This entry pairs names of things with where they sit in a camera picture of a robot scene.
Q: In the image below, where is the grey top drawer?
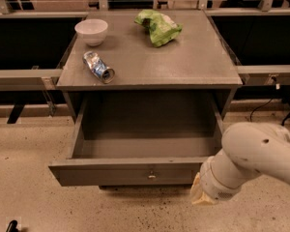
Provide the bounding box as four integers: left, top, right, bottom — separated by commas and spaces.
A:
49, 91, 222, 186

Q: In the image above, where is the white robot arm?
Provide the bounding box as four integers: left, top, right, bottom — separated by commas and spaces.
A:
190, 123, 290, 205

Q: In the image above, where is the left grey rail beam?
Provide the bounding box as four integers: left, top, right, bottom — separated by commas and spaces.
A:
0, 69, 62, 91

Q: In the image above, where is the green chip bag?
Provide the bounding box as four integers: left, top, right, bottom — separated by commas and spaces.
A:
134, 10, 182, 47

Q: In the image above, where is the right grey rail beam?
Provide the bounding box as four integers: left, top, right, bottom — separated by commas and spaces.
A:
237, 65, 290, 86

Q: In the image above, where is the white bowl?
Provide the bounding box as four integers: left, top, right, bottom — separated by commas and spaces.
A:
74, 19, 108, 46

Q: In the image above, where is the black object at bottom left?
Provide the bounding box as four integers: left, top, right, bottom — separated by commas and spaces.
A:
6, 220, 19, 232

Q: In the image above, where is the grey rail beam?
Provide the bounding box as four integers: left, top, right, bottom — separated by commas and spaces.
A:
0, 69, 62, 91
237, 65, 290, 86

